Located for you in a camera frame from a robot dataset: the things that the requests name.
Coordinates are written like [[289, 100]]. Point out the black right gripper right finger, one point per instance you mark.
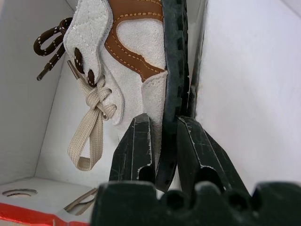
[[200, 155]]

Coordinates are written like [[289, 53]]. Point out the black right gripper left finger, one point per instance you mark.
[[131, 150]]

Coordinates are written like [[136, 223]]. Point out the beige suede shoe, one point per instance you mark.
[[138, 70]]

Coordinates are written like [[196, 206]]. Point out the white cardboard shoebox, red outside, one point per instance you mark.
[[247, 94]]

